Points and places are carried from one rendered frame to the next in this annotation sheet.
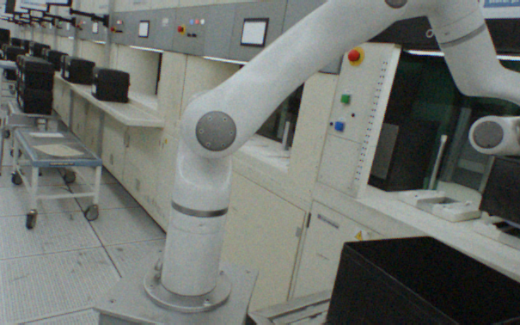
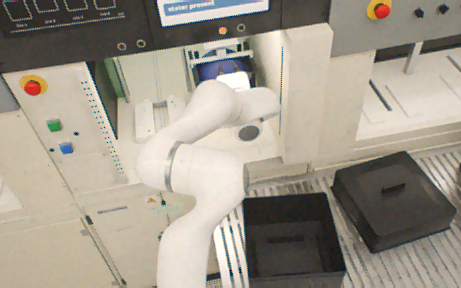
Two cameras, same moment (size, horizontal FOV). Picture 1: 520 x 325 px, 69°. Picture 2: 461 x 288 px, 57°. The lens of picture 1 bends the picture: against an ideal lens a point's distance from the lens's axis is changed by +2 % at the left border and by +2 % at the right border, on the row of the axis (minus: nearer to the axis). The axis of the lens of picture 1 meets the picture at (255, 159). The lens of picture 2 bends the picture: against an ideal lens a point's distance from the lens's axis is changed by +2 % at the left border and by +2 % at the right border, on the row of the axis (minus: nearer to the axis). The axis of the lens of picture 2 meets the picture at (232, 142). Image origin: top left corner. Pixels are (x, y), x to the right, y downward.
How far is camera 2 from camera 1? 96 cm
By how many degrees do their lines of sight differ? 60
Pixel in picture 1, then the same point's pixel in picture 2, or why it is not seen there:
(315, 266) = (122, 237)
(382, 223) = not seen: hidden behind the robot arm
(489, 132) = (250, 132)
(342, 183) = (106, 181)
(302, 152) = (31, 186)
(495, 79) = (251, 113)
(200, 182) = not seen: outside the picture
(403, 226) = not seen: hidden behind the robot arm
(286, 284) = (101, 262)
